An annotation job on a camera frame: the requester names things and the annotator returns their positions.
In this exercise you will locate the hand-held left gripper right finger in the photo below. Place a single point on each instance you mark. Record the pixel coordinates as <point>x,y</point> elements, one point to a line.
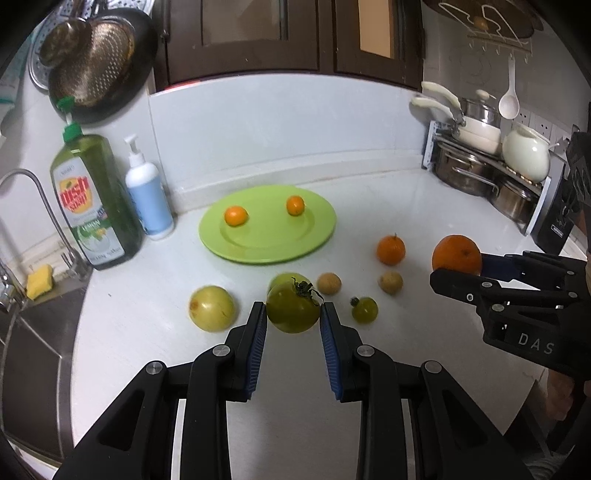
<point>330,350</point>

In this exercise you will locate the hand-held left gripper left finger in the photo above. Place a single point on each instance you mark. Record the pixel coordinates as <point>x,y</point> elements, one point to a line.
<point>257,350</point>

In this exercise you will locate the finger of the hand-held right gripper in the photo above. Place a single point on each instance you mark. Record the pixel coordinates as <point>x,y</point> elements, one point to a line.
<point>496,265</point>
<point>461,288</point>

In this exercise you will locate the large orange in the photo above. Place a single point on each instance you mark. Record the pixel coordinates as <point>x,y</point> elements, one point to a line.
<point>456,254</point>

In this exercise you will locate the large green tomato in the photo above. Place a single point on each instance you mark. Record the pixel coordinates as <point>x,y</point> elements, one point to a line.
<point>292,310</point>

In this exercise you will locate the small green tomato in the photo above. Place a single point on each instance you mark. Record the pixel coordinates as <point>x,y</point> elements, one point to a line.
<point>365,310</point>

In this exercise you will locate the medium mandarin orange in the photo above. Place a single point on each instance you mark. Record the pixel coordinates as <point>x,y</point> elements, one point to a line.
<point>391,250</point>

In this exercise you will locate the green plate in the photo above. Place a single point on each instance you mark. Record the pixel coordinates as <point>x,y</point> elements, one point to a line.
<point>268,237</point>

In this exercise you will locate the person's right hand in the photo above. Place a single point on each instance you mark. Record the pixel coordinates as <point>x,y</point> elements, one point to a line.
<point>561,394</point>

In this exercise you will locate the white pot rack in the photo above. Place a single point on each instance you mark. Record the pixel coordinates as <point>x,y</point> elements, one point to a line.
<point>538,212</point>

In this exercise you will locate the small steel pot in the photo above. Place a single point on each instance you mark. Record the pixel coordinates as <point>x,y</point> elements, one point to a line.
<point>512,198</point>

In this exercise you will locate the black knife block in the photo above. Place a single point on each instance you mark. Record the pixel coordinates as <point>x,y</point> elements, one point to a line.
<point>554,217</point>

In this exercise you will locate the large steel pot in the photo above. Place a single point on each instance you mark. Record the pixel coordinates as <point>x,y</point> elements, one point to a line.
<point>461,170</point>

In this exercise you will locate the white teapot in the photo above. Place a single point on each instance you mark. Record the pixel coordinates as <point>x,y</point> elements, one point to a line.
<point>526,154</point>

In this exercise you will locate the white saucepan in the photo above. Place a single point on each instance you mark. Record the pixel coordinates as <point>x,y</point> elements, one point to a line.
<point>438,90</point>
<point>475,143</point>

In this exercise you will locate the small kumquat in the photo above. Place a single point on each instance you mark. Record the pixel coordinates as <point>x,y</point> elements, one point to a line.
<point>295,206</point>
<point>237,216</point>

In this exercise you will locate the steel pot with lid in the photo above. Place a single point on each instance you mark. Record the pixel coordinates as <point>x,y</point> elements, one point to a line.
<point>480,110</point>

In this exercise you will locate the white spoon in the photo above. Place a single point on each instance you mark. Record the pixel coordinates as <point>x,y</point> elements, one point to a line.
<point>508,107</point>

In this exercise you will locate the white blue pump bottle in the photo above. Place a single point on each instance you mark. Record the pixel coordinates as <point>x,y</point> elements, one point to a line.
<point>148,198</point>

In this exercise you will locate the green dish soap bottle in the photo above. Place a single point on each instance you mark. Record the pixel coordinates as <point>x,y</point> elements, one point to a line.
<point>92,198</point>

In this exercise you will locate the steel sink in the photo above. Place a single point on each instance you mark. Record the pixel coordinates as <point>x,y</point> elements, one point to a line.
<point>32,369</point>

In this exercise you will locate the yellow sponge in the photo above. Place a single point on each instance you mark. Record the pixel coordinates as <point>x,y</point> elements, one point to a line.
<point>39,280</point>

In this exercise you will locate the thin gooseneck faucet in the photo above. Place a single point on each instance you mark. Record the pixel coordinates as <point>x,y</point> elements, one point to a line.
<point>44,196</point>

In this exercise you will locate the black frying pan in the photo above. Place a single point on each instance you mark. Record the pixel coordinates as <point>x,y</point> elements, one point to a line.
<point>134,87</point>

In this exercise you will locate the copper perforated strainer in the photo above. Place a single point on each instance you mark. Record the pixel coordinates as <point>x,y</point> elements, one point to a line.
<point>104,64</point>

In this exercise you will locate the round steel steamer plate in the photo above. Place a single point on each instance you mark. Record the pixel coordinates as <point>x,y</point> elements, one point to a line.
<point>41,76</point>

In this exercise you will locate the brass ladle pot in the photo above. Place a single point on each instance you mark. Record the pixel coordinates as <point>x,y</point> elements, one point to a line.
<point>62,44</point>

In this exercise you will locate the white wall outlets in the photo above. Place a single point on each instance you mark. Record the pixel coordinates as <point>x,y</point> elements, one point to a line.
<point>540,123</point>

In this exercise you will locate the dark wooden window frame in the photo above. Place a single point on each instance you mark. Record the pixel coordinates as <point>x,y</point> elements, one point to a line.
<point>323,41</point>

